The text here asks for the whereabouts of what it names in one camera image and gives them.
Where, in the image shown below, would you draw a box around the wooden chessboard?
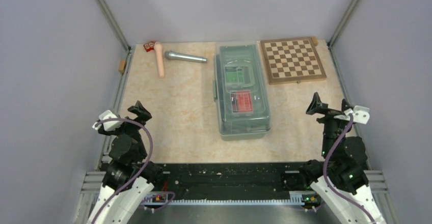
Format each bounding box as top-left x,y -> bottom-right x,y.
260,37 -> 327,85

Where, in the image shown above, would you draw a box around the small wooden block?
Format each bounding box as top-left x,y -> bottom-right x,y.
118,60 -> 127,74

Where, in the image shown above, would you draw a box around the clear green small case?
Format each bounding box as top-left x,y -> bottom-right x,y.
224,65 -> 255,89

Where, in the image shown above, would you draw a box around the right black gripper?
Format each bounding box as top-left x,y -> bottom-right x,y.
306,92 -> 353,157

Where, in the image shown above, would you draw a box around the small red card box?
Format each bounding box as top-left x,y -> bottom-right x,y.
143,41 -> 155,52

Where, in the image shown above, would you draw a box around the green plastic tool box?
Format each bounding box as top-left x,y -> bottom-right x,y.
213,41 -> 271,141

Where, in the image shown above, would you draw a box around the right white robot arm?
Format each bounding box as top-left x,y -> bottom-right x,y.
299,92 -> 386,223

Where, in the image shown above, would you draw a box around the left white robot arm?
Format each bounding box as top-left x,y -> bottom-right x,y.
87,101 -> 164,223

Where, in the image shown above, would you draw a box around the black mounting base rail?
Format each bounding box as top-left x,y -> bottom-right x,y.
142,162 -> 314,202

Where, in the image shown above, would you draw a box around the silver metal microphone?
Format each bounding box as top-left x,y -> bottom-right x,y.
164,51 -> 207,63

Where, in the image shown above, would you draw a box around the red labelled small box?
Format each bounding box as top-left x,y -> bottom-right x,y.
230,90 -> 253,113

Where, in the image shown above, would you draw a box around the beige wooden handle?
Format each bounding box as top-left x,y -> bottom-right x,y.
154,41 -> 165,78

